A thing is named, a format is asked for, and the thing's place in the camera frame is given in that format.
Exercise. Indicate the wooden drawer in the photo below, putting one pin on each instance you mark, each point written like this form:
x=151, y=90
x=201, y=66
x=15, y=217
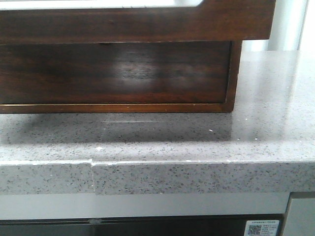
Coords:
x=147, y=73
x=212, y=20

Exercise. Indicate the dark wooden drawer cabinet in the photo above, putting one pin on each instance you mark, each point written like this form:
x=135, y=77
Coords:
x=233, y=73

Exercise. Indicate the black appliance under counter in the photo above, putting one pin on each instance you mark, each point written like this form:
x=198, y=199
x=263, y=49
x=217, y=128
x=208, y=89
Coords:
x=216, y=225

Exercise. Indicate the white QR code sticker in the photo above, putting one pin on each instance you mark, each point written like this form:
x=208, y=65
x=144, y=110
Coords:
x=261, y=228

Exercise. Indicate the grey cabinet door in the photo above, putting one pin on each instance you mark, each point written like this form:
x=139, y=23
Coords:
x=300, y=215

